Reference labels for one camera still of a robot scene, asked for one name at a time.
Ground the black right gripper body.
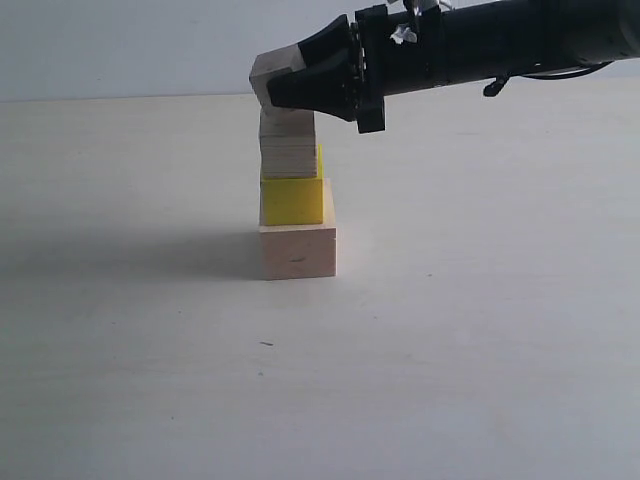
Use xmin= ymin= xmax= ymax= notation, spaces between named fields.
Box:
xmin=355 ymin=3 xmax=445 ymax=133

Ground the small wooden cube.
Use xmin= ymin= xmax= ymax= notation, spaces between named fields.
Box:
xmin=249 ymin=43 xmax=306 ymax=112

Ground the medium layered wooden cube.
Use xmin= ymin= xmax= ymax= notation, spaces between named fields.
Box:
xmin=258 ymin=109 xmax=319 ymax=179

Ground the yellow cube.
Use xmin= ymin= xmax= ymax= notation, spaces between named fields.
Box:
xmin=260 ymin=146 xmax=325 ymax=227

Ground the large wooden cube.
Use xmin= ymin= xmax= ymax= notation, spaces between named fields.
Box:
xmin=259 ymin=178 xmax=337 ymax=280

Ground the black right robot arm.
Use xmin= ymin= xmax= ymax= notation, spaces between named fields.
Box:
xmin=266 ymin=1 xmax=639 ymax=133

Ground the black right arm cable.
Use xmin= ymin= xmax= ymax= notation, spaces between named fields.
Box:
xmin=482 ymin=59 xmax=614 ymax=99

